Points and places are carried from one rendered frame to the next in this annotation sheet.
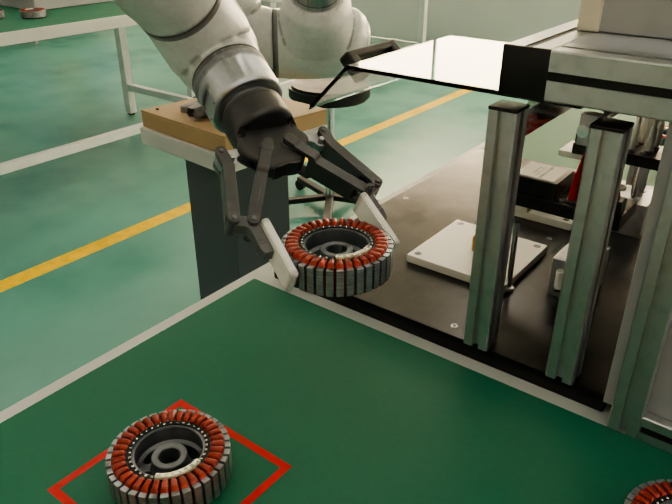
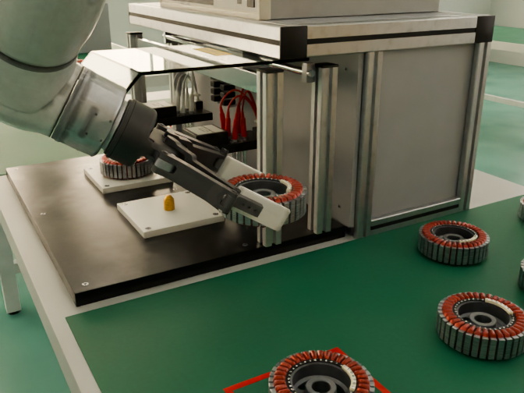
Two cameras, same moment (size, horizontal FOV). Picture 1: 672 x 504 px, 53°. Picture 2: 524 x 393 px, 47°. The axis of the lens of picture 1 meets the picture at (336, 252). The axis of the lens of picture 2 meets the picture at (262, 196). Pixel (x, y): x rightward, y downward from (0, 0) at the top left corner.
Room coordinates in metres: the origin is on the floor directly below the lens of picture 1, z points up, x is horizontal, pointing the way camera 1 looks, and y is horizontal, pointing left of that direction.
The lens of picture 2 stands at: (0.32, 0.66, 1.19)
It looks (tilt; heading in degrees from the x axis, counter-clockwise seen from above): 21 degrees down; 292
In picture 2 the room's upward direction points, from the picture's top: straight up
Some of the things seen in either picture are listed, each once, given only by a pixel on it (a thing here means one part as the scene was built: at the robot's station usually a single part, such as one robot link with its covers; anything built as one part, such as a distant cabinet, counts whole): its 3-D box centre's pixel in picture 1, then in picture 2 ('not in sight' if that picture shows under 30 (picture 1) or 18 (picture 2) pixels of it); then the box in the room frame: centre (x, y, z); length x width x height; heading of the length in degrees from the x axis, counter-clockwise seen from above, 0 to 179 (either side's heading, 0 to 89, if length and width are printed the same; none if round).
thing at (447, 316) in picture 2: not in sight; (482, 323); (0.31, -0.05, 0.77); 0.11 x 0.11 x 0.04
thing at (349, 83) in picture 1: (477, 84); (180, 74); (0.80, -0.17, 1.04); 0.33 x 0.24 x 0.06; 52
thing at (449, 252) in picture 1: (477, 253); (169, 211); (0.86, -0.21, 0.78); 0.15 x 0.15 x 0.01; 52
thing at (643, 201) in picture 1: (633, 210); not in sight; (0.96, -0.47, 0.80); 0.07 x 0.05 x 0.06; 142
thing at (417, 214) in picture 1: (520, 237); (154, 198); (0.95, -0.29, 0.76); 0.64 x 0.47 x 0.02; 142
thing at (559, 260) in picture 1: (578, 270); not in sight; (0.77, -0.32, 0.80); 0.07 x 0.05 x 0.06; 142
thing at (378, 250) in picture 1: (336, 255); (263, 198); (0.59, 0.00, 0.92); 0.11 x 0.11 x 0.04
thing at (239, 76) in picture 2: (607, 73); (187, 60); (0.90, -0.36, 1.03); 0.62 x 0.01 x 0.03; 142
